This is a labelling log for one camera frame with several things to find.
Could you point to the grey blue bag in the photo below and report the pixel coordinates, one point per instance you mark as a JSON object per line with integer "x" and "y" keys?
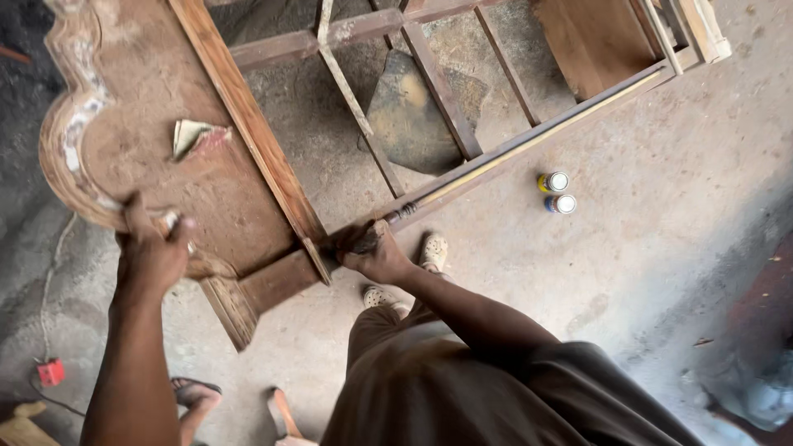
{"x": 759, "y": 396}

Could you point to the yellow and blue can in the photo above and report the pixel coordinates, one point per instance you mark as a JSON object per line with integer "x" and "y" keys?
{"x": 553, "y": 182}

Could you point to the light wooden stool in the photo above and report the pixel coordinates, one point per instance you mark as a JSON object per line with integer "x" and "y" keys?
{"x": 25, "y": 427}

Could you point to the person's right cream shoe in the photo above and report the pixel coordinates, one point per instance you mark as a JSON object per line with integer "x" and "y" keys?
{"x": 433, "y": 251}

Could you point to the person's right hand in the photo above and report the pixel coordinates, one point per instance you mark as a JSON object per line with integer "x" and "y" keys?
{"x": 378, "y": 257}

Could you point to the brown wooden board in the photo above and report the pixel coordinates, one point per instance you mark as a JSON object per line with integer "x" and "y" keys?
{"x": 588, "y": 43}

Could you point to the person's cream shoe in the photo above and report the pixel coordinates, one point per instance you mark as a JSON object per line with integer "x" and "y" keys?
{"x": 381, "y": 298}
{"x": 433, "y": 251}

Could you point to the dark flat slab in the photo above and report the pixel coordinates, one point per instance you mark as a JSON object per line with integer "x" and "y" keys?
{"x": 402, "y": 124}

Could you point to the small worn sandpaper piece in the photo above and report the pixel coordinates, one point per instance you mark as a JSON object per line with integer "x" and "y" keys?
{"x": 168, "y": 222}

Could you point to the wooden bed frame with headboard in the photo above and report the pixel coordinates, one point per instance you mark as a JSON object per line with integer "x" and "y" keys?
{"x": 248, "y": 117}

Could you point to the person's right fingers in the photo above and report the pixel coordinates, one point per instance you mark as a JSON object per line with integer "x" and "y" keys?
{"x": 356, "y": 241}

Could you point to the folded sandpaper sheet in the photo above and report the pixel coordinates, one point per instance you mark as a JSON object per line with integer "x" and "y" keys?
{"x": 189, "y": 135}

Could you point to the red plug box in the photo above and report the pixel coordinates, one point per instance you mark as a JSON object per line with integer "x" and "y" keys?
{"x": 51, "y": 372}

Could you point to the person's left cream shoe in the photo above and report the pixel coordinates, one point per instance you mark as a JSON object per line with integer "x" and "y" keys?
{"x": 381, "y": 298}

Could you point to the person's left hand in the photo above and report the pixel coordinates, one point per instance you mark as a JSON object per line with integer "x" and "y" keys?
{"x": 147, "y": 260}

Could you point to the person's brown clothing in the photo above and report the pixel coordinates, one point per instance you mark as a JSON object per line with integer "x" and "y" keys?
{"x": 464, "y": 396}

